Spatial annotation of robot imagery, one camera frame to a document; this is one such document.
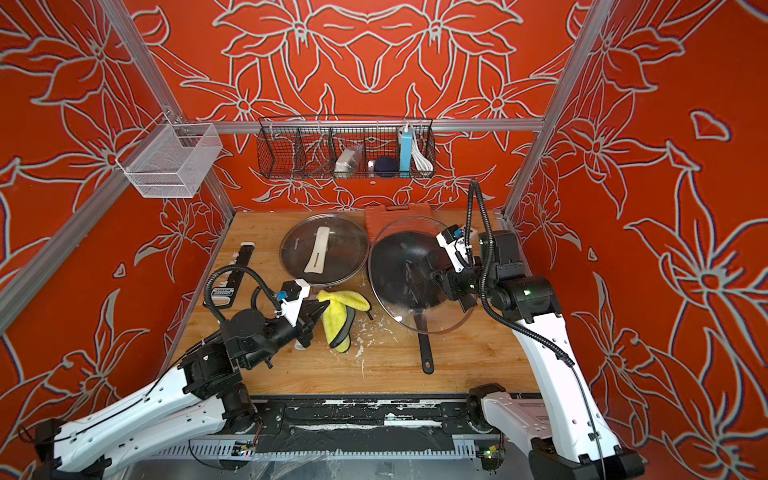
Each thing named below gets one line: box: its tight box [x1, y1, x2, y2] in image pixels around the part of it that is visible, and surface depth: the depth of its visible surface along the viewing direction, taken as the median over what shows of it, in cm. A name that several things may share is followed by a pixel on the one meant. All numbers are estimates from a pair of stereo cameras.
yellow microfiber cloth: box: [317, 290, 371, 353], surface depth 70 cm
